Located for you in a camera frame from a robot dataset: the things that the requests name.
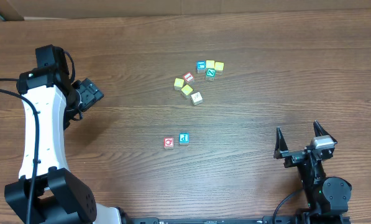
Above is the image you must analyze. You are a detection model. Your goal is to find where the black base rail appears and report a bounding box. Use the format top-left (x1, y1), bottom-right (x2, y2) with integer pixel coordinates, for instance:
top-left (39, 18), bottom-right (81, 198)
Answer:
top-left (121, 215), bottom-right (351, 224)

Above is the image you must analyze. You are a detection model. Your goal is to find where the red letter Q block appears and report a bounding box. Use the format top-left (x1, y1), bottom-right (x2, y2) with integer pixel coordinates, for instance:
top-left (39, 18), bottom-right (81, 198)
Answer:
top-left (163, 137), bottom-right (174, 149)

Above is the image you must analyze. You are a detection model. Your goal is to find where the green letter Z block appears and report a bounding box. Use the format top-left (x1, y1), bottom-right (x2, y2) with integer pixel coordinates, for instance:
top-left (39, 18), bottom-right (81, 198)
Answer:
top-left (206, 68), bottom-right (216, 81)

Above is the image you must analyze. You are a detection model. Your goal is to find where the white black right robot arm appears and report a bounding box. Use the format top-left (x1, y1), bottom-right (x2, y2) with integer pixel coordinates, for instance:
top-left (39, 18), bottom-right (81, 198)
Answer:
top-left (273, 121), bottom-right (352, 223)

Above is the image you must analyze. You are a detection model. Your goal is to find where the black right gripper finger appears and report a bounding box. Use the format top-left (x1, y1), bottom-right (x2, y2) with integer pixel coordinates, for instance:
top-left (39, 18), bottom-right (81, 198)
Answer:
top-left (275, 127), bottom-right (288, 153)
top-left (313, 120), bottom-right (337, 144)

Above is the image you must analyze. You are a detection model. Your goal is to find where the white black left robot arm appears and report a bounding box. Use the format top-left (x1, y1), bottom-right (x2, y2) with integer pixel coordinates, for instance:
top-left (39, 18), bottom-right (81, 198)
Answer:
top-left (4, 65), bottom-right (122, 223)

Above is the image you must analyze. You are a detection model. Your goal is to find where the white picture block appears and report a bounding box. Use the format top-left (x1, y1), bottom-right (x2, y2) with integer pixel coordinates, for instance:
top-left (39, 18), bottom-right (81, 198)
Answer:
top-left (191, 92), bottom-right (203, 106)

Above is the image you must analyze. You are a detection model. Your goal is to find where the yellow block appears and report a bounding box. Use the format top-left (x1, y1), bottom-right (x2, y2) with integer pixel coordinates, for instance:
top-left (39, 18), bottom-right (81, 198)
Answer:
top-left (206, 60), bottom-right (215, 69)
top-left (181, 85), bottom-right (193, 98)
top-left (214, 62), bottom-right (224, 75)
top-left (173, 78), bottom-right (185, 90)

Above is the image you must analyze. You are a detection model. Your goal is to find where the blue letter P block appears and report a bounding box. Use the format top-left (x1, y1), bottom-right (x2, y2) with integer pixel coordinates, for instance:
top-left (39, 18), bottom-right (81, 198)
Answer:
top-left (179, 133), bottom-right (190, 145)

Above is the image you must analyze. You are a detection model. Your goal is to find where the red letter I block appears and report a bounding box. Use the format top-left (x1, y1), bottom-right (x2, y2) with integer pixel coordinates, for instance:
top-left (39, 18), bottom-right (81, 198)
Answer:
top-left (183, 72), bottom-right (195, 84)

